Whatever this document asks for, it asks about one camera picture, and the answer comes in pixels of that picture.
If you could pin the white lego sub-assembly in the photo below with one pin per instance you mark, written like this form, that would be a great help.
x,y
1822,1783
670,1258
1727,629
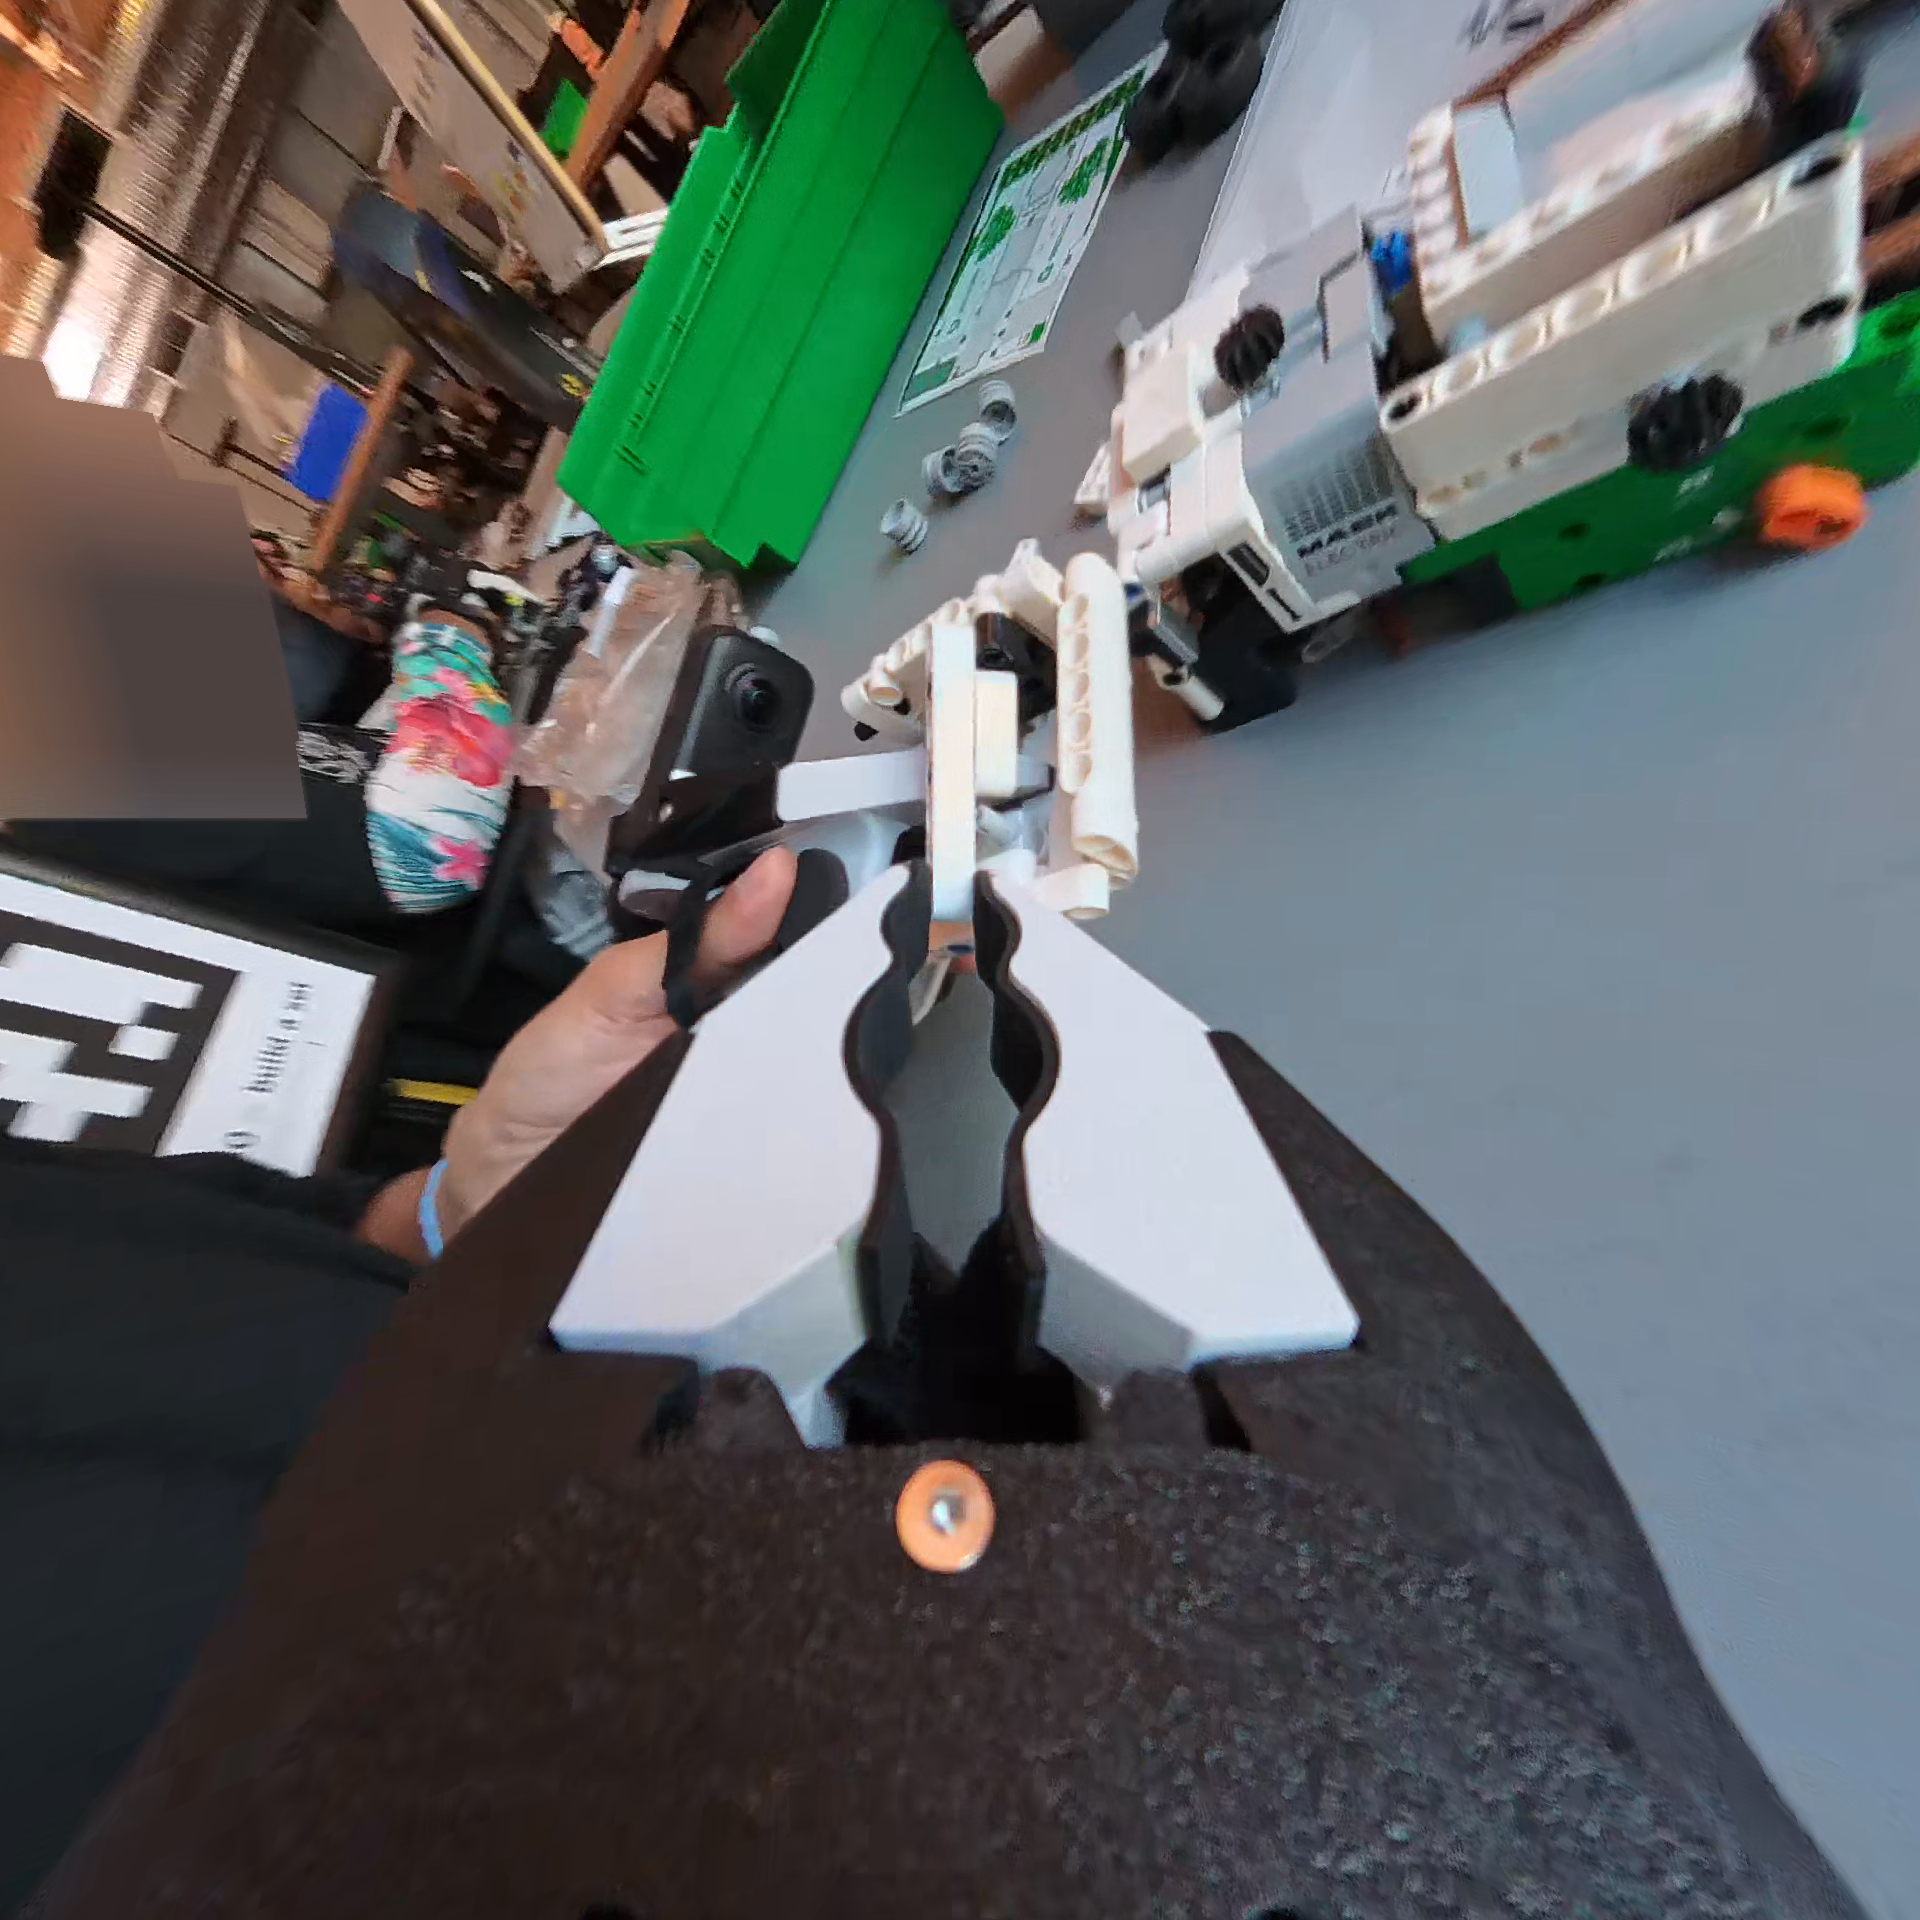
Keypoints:
x,y
1095,721

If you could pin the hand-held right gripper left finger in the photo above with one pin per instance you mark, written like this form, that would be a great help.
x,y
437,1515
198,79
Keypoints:
x,y
734,1184

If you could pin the blue wristband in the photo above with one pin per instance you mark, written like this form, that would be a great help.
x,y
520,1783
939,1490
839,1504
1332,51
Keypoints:
x,y
432,1207

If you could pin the black lego tyre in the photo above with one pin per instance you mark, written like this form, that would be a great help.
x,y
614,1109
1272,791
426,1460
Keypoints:
x,y
1194,98
1224,27

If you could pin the green and white sticker sheet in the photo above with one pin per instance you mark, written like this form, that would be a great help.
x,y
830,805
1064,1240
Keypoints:
x,y
1020,255

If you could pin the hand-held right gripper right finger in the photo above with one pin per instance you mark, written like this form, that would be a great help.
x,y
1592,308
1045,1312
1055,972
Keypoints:
x,y
1171,1184

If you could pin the floral cloth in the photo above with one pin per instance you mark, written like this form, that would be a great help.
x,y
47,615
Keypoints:
x,y
443,764

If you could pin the person's left hand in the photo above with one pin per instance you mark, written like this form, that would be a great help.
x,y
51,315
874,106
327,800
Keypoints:
x,y
586,1049

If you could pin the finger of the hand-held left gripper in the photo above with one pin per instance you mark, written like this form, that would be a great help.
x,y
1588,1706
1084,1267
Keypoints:
x,y
856,781

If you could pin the white and green lego truck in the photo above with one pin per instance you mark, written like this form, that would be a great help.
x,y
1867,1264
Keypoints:
x,y
1500,389

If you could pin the green plastic bin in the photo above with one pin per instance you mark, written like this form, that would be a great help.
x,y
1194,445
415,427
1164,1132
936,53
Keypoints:
x,y
781,271

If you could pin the person's left forearm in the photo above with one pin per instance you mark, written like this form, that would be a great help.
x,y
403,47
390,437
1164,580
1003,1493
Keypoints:
x,y
394,1223

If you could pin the clear plastic bag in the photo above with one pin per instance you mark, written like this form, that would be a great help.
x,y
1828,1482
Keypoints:
x,y
615,690

